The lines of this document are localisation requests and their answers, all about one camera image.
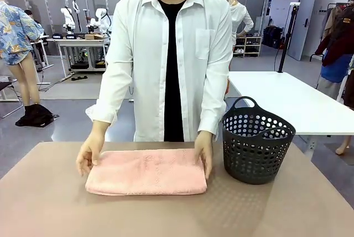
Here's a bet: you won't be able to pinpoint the person's right hand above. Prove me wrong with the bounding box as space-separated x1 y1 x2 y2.
76 129 107 177

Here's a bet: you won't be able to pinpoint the person's left hand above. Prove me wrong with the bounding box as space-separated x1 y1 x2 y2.
194 131 215 180

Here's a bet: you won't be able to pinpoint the pink terry towel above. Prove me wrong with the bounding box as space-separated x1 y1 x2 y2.
85 148 208 196

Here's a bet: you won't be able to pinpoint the person's right forearm white sleeve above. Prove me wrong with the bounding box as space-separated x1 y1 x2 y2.
85 79 133 133

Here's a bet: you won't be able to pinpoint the person's left forearm white sleeve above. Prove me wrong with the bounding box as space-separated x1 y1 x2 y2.
197 85 231 138

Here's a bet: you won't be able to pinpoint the dark grey perforated laundry basket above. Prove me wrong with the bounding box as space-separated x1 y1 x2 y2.
221 96 296 185

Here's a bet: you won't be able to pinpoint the black clothes pile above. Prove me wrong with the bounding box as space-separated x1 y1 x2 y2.
15 103 60 128

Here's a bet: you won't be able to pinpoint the beige mannequin with cap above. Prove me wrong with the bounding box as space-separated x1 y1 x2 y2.
0 0 42 108

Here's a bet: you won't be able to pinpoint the white table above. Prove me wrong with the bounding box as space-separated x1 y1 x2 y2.
226 70 354 138

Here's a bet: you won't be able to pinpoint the black chair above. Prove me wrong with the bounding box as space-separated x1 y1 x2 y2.
0 81 24 119

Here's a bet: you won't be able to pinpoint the small white desk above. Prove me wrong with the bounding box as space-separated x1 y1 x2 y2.
29 35 55 71

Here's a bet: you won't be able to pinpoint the person in white shirt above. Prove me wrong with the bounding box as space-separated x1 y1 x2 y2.
85 0 235 143

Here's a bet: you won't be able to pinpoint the white desk with robots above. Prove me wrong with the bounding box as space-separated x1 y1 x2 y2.
46 36 113 82

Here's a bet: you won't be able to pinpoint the wooden shoe shelf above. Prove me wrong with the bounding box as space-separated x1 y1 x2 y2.
233 35 263 57

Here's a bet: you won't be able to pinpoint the black bags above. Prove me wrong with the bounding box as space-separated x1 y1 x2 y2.
262 26 285 49

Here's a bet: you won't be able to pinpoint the mannequin foot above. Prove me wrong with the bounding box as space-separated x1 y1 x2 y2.
335 134 352 155

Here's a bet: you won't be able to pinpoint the beige mannequin in white top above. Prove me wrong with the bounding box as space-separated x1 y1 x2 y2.
225 0 254 55

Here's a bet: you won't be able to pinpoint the blue floral shirt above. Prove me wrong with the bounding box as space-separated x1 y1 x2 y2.
0 1 45 66

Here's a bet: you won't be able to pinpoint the seated person with dark hair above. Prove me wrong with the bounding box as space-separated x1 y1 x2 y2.
24 9 45 68

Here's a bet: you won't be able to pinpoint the blue garment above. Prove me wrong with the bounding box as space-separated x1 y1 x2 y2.
320 53 354 83

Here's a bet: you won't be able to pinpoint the grey door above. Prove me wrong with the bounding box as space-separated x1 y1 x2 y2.
287 0 317 61

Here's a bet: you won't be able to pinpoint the beige coat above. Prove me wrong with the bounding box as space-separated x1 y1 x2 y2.
321 6 343 42

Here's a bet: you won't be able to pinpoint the dark red jacket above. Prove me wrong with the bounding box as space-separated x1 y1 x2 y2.
315 4 354 67

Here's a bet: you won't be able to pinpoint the black camera tripod pole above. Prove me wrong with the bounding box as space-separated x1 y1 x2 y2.
277 2 301 73

